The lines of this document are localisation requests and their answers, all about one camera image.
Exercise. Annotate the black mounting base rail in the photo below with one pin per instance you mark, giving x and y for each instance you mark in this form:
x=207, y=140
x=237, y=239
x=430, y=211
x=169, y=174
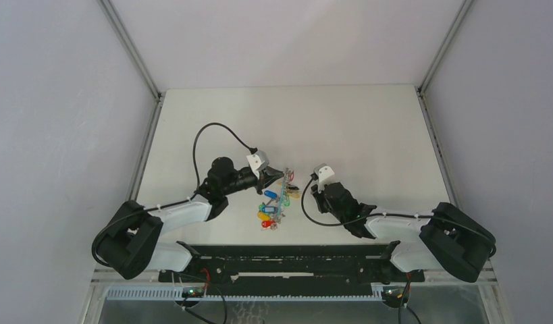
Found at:
x=278, y=269

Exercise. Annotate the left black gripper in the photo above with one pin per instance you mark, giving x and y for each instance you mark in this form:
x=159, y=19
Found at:
x=268, y=176

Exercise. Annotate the white slotted cable duct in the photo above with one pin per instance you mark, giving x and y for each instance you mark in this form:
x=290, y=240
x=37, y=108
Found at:
x=146, y=293

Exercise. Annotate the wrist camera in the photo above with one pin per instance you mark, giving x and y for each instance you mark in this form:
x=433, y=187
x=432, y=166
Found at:
x=324, y=175
x=257, y=162

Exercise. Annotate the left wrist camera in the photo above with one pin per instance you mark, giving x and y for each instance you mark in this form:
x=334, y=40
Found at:
x=257, y=162

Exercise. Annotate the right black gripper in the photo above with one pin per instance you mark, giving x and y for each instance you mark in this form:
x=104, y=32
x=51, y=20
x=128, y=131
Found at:
x=319, y=196

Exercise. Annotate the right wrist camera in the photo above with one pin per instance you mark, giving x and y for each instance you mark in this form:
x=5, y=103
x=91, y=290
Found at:
x=324, y=175

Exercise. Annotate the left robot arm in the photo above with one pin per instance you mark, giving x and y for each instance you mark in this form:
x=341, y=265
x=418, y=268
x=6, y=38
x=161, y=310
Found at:
x=132, y=242

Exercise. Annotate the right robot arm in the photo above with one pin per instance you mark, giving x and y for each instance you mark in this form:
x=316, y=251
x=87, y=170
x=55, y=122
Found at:
x=442, y=238

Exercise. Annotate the blue keyring with keys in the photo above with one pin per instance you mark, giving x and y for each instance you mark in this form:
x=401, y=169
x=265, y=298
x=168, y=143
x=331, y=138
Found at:
x=271, y=213

